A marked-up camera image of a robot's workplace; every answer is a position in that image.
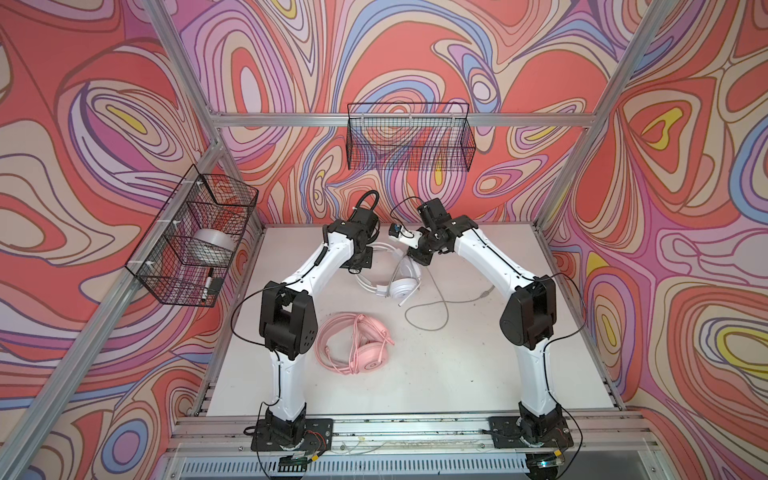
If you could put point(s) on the black white marker pen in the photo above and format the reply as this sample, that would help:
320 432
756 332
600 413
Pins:
207 284

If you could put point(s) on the aluminium cage frame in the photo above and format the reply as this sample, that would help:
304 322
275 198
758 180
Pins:
106 104

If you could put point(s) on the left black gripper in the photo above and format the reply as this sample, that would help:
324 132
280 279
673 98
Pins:
368 263

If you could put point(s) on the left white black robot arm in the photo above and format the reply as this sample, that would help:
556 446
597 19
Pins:
288 321

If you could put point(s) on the aluminium front rail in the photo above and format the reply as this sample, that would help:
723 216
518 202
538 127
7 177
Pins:
591 430

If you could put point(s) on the rear black wire basket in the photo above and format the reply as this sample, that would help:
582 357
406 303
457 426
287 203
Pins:
409 136

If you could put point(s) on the black wire basket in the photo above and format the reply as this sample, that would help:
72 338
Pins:
201 226
409 136

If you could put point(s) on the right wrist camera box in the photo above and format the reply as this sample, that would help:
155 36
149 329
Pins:
403 235

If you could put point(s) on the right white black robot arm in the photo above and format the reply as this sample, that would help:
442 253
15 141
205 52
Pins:
528 318

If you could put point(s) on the grey tape roll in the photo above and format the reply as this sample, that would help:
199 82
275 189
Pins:
211 247

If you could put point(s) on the pink headphones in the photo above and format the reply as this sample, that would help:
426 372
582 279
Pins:
370 340

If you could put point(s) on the white perforated cable duct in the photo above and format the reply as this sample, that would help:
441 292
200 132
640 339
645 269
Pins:
353 467

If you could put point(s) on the left black wire basket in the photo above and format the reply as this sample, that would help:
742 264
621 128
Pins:
201 226

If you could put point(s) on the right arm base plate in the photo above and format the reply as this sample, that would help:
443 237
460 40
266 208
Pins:
508 432

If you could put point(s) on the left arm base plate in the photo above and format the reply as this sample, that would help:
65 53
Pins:
313 435

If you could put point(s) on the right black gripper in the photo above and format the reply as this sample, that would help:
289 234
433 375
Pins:
424 258

